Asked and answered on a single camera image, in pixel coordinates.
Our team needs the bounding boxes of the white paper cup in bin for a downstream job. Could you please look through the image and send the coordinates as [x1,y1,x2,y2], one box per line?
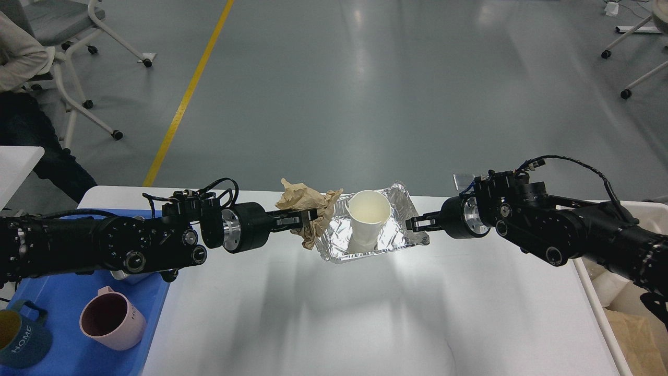
[592,271,630,307]

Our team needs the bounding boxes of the white plastic bin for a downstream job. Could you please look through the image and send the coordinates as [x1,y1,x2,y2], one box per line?
[571,200,668,376]

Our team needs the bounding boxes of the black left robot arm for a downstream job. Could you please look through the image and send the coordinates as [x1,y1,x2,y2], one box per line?
[1,180,318,284]

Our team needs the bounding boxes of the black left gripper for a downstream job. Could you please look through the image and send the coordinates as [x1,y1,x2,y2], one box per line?
[222,202,318,254]

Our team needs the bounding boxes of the brown paper in bin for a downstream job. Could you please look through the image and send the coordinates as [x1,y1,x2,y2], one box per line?
[603,309,666,375]

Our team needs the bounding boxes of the grey office chair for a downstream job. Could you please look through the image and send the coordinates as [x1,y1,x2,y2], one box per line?
[2,1,155,149]

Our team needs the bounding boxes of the small white side table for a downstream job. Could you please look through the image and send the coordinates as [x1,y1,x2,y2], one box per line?
[1,146,44,209]

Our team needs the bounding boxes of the white chair legs right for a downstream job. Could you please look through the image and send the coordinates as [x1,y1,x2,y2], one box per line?
[600,0,668,100]

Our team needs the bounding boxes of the aluminium foil tray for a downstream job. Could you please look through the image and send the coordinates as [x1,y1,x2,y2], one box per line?
[315,181,430,264]

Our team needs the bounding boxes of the brown paper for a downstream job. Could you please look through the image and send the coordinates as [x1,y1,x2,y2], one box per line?
[603,309,666,375]
[275,178,343,250]

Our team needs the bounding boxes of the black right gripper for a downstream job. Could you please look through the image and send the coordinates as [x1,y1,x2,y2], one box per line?
[405,196,491,239]

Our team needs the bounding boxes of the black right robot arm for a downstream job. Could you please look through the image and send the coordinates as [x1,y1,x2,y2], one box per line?
[405,155,667,323]

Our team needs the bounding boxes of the blue plastic tray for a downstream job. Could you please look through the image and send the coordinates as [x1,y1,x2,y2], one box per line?
[0,209,173,376]

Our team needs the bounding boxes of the stainless steel rectangular container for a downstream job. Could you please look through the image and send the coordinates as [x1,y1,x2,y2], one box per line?
[110,271,155,285]

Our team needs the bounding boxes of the seated person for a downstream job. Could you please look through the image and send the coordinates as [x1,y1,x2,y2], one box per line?
[1,14,97,203]

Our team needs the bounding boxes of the dark blue HOME mug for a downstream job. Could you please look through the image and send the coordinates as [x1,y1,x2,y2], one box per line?
[1,300,53,369]

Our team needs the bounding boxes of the white paper cup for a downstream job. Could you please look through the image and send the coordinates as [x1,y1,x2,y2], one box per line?
[347,190,391,245]
[592,271,630,307]

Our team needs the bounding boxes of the left floor socket plate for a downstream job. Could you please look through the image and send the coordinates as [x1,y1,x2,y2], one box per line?
[452,173,475,192]

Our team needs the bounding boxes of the pink ceramic mug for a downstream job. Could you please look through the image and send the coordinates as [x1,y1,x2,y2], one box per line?
[79,286,147,351]

